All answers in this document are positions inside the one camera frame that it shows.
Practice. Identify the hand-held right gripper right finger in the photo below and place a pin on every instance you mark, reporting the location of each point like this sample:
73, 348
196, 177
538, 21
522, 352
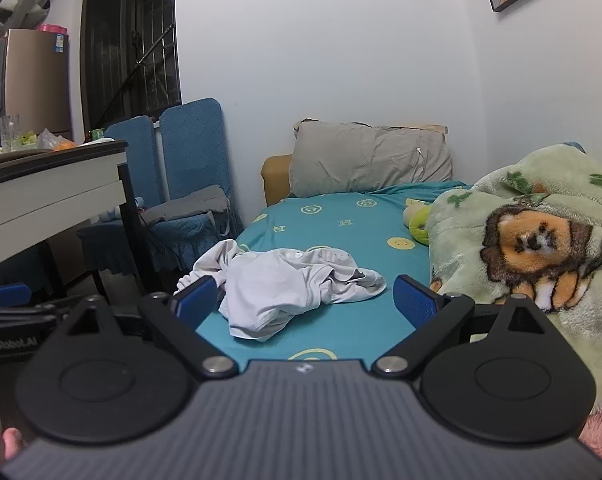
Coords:
417, 305

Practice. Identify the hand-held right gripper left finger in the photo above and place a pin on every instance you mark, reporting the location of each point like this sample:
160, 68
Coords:
198, 299

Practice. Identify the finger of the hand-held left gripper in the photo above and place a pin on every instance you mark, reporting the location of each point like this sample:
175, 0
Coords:
6, 294

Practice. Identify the white shirt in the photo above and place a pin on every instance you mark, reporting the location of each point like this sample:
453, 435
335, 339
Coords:
281, 285

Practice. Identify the person's left hand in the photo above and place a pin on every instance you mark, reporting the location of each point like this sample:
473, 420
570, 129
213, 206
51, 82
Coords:
13, 442

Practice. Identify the green lion print blanket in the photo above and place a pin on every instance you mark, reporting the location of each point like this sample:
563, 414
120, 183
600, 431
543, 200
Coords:
461, 260

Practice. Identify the green plush toy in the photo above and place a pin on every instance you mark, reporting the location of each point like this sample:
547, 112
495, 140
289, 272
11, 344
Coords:
417, 220

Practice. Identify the grey cloth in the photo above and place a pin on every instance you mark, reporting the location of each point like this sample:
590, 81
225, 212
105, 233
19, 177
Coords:
186, 207

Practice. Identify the teal printed bed sheet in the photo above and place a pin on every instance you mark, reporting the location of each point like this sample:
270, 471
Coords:
341, 240

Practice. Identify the pale blue plush toy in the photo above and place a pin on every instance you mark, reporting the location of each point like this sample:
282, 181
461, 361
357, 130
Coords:
108, 214

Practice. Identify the large blue covered chair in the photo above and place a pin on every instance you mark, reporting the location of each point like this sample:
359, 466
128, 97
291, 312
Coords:
193, 150

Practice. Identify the grey pillow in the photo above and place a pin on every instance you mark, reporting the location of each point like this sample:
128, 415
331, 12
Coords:
366, 160

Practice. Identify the small blue covered chair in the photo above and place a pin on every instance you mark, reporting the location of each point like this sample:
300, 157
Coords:
131, 160

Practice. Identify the orange fruit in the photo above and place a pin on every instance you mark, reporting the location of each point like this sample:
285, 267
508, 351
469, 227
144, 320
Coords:
63, 146

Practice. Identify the clear glass cup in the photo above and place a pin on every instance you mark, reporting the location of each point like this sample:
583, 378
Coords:
10, 132

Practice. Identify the clear plastic bag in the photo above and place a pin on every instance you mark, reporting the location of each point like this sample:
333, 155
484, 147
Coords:
48, 137

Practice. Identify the green can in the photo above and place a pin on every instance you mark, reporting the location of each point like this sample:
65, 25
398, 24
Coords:
98, 135

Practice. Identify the brown refrigerator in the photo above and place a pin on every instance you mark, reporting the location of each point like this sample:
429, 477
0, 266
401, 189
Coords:
36, 85

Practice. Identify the dark barred window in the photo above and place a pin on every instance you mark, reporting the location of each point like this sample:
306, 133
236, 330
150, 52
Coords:
126, 45

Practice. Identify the pink lid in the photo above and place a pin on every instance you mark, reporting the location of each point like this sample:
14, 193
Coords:
52, 28

